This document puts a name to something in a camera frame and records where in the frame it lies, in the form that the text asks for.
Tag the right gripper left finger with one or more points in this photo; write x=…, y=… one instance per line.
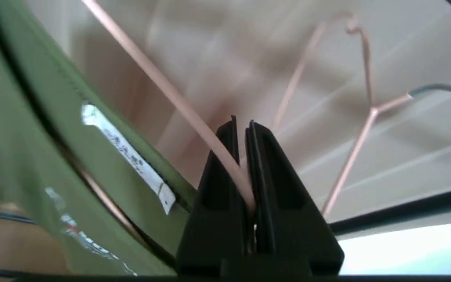
x=210, y=219

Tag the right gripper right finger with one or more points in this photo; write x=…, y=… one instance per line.
x=296, y=235

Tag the pink clothes hanger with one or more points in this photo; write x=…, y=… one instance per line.
x=170, y=91
x=349, y=160

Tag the beige curtain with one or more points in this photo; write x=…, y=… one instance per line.
x=249, y=58

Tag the black clothes rack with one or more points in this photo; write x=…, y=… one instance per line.
x=405, y=209

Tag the green long-sleeved shirt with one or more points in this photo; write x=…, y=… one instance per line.
x=14, y=137

